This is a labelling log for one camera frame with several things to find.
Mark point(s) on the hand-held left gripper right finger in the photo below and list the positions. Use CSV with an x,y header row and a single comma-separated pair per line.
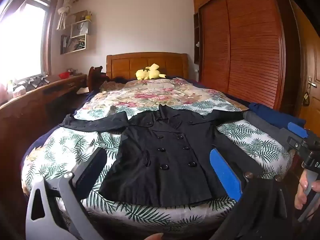
x,y
225,172

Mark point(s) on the yellow plush toy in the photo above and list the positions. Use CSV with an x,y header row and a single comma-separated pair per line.
x,y
148,73

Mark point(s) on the pink tissue pack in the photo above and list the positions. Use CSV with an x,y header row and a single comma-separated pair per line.
x,y
19,91

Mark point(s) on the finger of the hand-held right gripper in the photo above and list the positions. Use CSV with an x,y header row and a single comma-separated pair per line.
x,y
297,129

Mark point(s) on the floral quilt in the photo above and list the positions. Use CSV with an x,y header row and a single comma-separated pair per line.
x,y
150,95

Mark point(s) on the white wall shelf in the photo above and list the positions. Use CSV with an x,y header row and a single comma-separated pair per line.
x,y
75,37

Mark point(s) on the tied white curtain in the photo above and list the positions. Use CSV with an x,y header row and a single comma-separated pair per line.
x,y
64,10

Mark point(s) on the person's left hand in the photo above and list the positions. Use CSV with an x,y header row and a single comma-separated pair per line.
x,y
153,237

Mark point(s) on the navy blue cloth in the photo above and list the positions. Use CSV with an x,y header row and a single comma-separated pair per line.
x,y
270,112

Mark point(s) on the grey cloth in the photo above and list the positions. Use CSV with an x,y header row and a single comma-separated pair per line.
x,y
265,125

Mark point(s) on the bed with leaf-pattern quilt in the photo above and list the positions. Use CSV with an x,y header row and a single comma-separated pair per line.
x,y
262,145

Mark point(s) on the long wooden desk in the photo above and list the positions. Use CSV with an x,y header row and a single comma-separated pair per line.
x,y
42,105

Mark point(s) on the dark cloth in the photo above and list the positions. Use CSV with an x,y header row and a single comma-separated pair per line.
x,y
121,79

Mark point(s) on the wooden door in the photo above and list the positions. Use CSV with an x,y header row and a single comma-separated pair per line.
x,y
311,62

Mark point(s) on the bright window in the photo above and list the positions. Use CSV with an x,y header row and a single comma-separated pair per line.
x,y
22,45

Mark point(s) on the dark desk clutter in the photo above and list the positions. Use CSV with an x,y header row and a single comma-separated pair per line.
x,y
37,81

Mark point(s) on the person's right hand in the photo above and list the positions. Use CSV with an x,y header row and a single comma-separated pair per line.
x,y
303,190

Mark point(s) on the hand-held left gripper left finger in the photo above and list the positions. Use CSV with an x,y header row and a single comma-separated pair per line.
x,y
91,170

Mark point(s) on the wooden headboard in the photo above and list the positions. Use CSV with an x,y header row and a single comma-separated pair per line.
x,y
130,65

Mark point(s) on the wooden louvred wardrobe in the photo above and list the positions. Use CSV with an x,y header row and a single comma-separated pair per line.
x,y
245,42

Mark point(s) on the wooden chair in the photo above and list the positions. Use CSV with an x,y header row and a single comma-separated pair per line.
x,y
94,78

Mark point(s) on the black double-breasted coat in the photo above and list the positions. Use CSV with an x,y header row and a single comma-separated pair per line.
x,y
162,160

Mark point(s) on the red bowl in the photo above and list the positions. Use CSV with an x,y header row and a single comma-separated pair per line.
x,y
64,75

